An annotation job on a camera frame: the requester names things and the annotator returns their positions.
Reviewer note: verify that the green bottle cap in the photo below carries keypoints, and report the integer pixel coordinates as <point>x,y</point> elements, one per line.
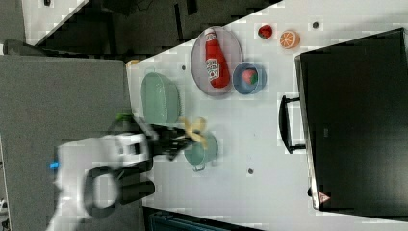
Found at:
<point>123,116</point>

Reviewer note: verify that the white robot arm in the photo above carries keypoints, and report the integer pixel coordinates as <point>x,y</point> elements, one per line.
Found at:
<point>91,173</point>

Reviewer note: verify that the small green pot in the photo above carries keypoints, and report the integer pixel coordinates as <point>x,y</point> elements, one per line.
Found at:
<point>198,156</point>

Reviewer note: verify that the blue bowl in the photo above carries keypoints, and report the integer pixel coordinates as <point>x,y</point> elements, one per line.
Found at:
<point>241,86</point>

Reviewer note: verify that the red plush ketchup bottle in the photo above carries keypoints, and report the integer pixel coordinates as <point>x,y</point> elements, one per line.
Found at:
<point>216,65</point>

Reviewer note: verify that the black toaster oven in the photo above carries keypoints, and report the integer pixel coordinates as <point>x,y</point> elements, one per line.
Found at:
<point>353,101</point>

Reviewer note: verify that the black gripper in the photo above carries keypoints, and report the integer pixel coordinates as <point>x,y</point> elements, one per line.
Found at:
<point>161,140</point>

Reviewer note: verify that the plush strawberry in bowl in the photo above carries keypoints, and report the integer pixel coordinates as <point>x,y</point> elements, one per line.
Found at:
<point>250,76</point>

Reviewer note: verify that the plush orange half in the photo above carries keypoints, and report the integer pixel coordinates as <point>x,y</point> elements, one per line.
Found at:
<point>289,39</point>

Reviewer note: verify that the pink plate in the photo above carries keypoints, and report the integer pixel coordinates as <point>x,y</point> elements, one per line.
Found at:
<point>233,55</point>

